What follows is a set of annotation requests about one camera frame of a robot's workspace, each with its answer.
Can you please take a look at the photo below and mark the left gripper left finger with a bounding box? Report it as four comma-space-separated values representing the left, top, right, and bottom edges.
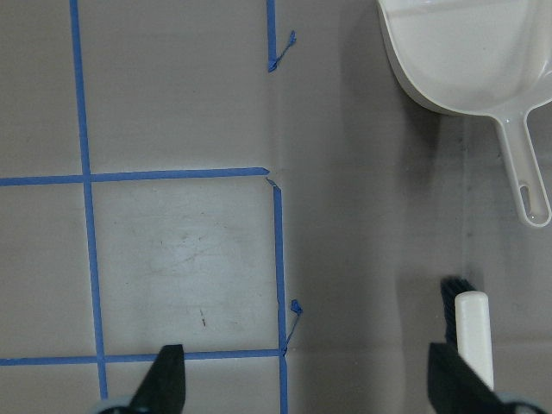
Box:
127, 344, 186, 414

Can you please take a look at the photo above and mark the beige hand brush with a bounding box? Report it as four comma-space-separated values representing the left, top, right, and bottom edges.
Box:
440, 276, 494, 391

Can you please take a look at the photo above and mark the beige plastic dustpan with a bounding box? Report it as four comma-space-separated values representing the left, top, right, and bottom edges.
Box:
377, 1, 551, 229

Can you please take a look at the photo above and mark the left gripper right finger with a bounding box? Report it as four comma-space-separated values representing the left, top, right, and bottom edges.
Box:
427, 342, 509, 413

